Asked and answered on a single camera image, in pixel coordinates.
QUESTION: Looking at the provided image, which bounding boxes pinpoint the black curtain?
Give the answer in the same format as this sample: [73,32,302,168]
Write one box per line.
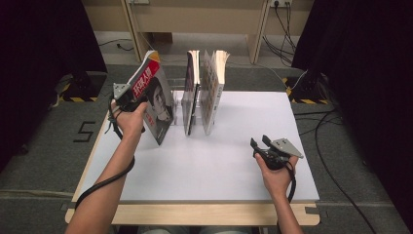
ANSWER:
[291,0,413,223]
[0,0,109,172]

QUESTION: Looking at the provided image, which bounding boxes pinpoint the dark brown magazine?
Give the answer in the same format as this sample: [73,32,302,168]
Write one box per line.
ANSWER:
[128,49,175,146]

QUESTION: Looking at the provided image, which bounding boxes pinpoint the person's right hand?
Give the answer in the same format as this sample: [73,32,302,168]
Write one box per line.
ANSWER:
[253,151,299,200]

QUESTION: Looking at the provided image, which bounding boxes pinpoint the black yellow-striped stand base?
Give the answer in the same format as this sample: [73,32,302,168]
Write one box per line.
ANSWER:
[282,75,331,105]
[54,71,109,103]

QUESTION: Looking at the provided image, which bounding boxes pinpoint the white power outlet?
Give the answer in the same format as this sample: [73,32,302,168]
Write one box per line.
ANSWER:
[270,0,293,9]

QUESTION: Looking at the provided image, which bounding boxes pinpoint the grey-spined purple magazine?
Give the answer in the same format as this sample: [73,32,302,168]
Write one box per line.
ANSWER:
[180,49,197,137]

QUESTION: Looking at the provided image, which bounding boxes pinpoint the black plugged cable bundle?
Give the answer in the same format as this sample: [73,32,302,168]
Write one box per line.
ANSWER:
[262,0,298,66]

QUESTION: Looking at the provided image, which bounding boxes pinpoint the clear acrylic book rack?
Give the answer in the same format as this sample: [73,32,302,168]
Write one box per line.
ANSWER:
[169,77,217,127]

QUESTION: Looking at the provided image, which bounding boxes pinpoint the black floor cable with plug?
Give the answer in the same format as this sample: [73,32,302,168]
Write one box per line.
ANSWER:
[98,38,135,53]

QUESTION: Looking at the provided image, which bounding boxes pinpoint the black floor cables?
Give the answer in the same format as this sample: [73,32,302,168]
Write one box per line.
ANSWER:
[294,108,379,234]

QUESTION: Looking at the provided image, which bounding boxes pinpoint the hand-held gripper cable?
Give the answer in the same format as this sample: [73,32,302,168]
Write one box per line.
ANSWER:
[74,99,136,211]
[283,160,297,205]

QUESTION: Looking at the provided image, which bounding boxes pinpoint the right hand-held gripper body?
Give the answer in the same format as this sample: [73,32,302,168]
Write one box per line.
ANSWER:
[254,137,305,172]

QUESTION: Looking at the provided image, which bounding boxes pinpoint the right hand-held gripper cable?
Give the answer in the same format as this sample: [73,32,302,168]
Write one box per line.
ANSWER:
[283,160,297,205]

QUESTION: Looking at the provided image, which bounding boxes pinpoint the white picture-grid magazine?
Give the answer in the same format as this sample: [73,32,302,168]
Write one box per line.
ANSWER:
[199,49,231,137]

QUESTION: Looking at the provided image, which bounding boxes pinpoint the beige wooden desk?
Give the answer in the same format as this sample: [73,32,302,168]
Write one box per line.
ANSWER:
[81,0,316,64]

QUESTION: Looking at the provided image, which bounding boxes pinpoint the person's left hand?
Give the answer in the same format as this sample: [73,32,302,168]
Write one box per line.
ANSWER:
[109,99,149,141]

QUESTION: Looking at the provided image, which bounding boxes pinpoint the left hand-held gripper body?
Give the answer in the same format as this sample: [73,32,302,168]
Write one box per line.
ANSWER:
[112,82,148,113]

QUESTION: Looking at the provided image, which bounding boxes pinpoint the left hand-held gripper cable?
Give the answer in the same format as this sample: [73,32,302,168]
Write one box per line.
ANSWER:
[74,99,136,211]

